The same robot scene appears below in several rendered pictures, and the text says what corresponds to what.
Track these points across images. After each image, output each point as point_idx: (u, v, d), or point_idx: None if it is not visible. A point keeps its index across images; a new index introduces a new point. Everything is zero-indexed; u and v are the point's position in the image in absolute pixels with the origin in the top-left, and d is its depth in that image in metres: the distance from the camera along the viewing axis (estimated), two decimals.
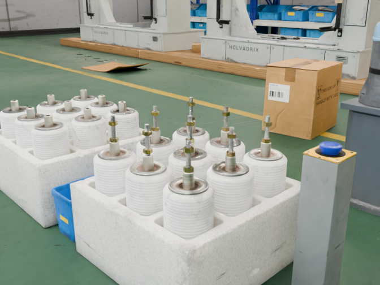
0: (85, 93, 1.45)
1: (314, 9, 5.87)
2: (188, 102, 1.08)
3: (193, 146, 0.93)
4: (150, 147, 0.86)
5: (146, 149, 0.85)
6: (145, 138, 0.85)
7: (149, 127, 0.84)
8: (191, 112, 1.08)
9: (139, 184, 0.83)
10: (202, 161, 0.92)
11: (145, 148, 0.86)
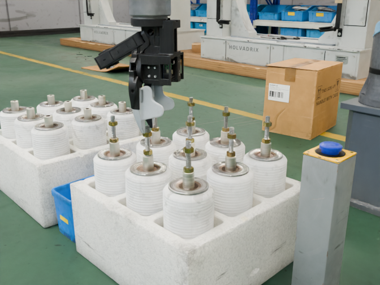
0: (85, 93, 1.45)
1: (314, 9, 5.87)
2: (188, 102, 1.08)
3: (193, 146, 0.93)
4: (147, 151, 0.85)
5: None
6: (147, 138, 0.85)
7: (146, 130, 0.84)
8: (191, 112, 1.08)
9: (139, 184, 0.83)
10: (202, 161, 0.92)
11: (150, 149, 0.86)
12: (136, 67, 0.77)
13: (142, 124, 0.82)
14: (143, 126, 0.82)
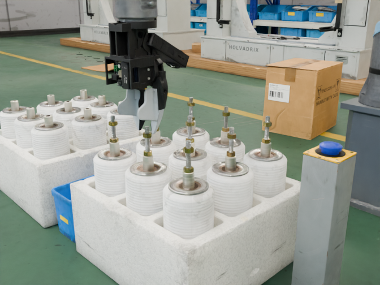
0: (85, 93, 1.45)
1: (314, 9, 5.87)
2: (188, 102, 1.08)
3: (193, 146, 0.93)
4: None
5: (150, 151, 0.85)
6: (148, 141, 0.85)
7: (145, 129, 0.85)
8: (191, 112, 1.08)
9: (139, 184, 0.83)
10: (202, 161, 0.92)
11: (146, 151, 0.85)
12: None
13: (141, 122, 0.85)
14: (141, 124, 0.85)
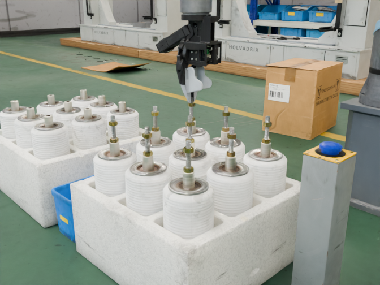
0: (85, 93, 1.45)
1: (314, 9, 5.87)
2: (193, 103, 1.08)
3: (193, 146, 0.93)
4: (147, 152, 0.85)
5: (145, 150, 0.86)
6: (147, 140, 0.85)
7: (147, 131, 0.84)
8: (191, 112, 1.09)
9: (139, 184, 0.83)
10: (202, 161, 0.92)
11: (150, 150, 0.86)
12: (182, 51, 1.01)
13: (189, 95, 1.07)
14: (190, 97, 1.07)
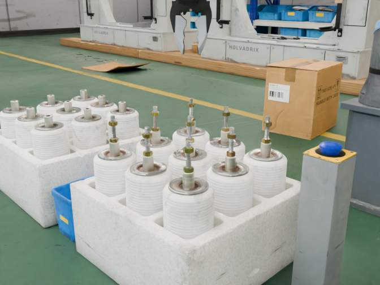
0: (85, 93, 1.45)
1: (314, 9, 5.87)
2: (190, 104, 1.07)
3: (193, 146, 0.93)
4: (147, 152, 0.85)
5: (145, 150, 0.86)
6: (147, 140, 0.85)
7: (147, 131, 0.84)
8: (193, 113, 1.09)
9: (139, 184, 0.83)
10: (202, 161, 0.92)
11: (150, 150, 0.86)
12: None
13: (197, 47, 1.03)
14: (197, 48, 1.04)
